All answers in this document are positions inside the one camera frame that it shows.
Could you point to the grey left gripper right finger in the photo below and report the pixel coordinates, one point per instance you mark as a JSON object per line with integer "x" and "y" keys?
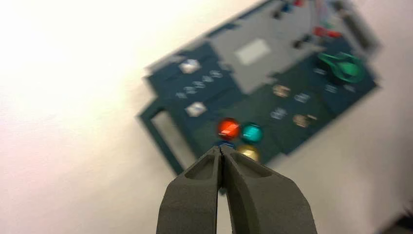
{"x": 264, "y": 203}

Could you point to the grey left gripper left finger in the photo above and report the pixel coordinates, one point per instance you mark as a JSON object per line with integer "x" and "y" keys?
{"x": 190, "y": 200}

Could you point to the green rotary knob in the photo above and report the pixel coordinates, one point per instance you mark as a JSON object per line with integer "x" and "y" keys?
{"x": 347, "y": 69}

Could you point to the yellow round push button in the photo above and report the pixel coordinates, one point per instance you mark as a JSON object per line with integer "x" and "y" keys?
{"x": 249, "y": 151}

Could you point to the blue round push button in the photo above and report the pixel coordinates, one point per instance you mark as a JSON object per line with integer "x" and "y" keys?
{"x": 226, "y": 143}

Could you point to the teal round push button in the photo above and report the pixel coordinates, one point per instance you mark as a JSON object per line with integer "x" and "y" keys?
{"x": 252, "y": 133}

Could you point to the red round push button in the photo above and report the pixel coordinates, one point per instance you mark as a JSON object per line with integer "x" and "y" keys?
{"x": 228, "y": 129}

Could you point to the white square slider cap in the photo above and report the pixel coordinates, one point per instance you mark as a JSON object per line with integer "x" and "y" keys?
{"x": 189, "y": 66}
{"x": 196, "y": 109}

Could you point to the dark blue grey control box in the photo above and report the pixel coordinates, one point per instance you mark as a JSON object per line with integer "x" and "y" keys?
{"x": 226, "y": 103}

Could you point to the white rectangular display window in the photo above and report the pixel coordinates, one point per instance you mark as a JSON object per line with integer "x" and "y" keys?
{"x": 252, "y": 51}

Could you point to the black banana plug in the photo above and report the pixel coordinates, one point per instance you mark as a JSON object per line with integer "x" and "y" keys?
{"x": 301, "y": 42}
{"x": 277, "y": 14}

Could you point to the red banana plug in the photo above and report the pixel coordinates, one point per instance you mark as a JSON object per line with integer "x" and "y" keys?
{"x": 298, "y": 2}
{"x": 326, "y": 32}

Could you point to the blue banana plug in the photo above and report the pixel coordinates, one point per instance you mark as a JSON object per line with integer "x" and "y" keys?
{"x": 286, "y": 7}

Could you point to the metal toggle switch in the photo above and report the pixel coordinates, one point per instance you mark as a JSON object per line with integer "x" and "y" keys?
{"x": 303, "y": 120}
{"x": 281, "y": 91}

